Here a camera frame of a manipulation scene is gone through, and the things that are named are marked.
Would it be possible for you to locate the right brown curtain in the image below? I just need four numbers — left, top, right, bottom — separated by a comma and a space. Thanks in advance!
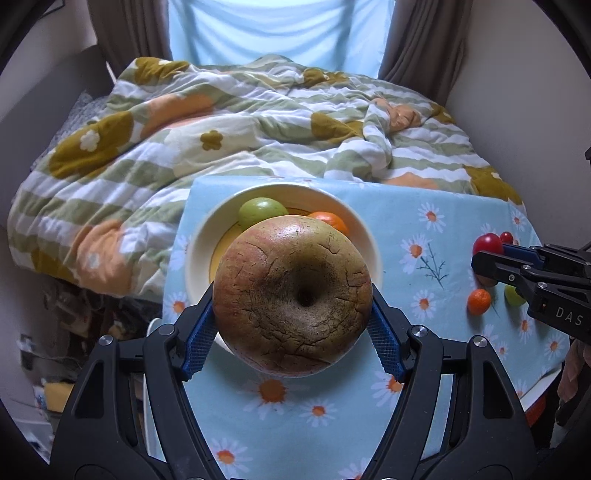
379, 0, 473, 105

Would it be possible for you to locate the grey headboard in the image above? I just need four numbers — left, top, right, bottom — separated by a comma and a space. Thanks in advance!
1, 45, 113, 227

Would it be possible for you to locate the left brown curtain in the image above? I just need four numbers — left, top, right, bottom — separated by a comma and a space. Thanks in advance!
87, 0, 172, 77

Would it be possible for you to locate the brown kiwi fruit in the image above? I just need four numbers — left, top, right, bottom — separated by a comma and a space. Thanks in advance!
475, 274, 498, 288

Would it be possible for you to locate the floral striped duvet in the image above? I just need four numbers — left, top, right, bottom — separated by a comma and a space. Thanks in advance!
6, 55, 523, 299

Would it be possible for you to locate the large green apple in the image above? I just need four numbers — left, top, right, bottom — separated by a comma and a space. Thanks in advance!
504, 285, 526, 307

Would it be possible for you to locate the small green apple in bowl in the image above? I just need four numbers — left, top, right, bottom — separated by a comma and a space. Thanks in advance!
238, 197, 288, 230

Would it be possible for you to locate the grey patterned pillow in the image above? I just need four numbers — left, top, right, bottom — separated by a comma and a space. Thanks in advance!
30, 91, 108, 171

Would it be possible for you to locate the cream fruit bowl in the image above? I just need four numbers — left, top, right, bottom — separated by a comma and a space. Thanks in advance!
182, 176, 385, 304

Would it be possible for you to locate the brown curtain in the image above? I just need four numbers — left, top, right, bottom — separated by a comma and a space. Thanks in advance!
379, 0, 473, 105
87, 0, 172, 77

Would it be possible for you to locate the small orange tangerine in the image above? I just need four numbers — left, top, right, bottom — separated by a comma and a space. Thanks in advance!
467, 289, 492, 316

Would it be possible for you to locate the large red tomato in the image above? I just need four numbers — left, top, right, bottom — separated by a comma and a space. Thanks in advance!
473, 233, 504, 255

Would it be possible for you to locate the blue daisy tablecloth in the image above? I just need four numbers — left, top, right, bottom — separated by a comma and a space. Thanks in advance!
163, 181, 569, 479

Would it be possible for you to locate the small red cherry tomato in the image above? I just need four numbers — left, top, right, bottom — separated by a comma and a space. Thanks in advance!
500, 231, 514, 245

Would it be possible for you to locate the orange tangerine in bowl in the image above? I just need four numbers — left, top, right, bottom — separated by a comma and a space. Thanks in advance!
308, 211, 349, 236

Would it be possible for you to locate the light blue window sheet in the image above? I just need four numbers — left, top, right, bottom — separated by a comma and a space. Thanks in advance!
168, 0, 396, 78

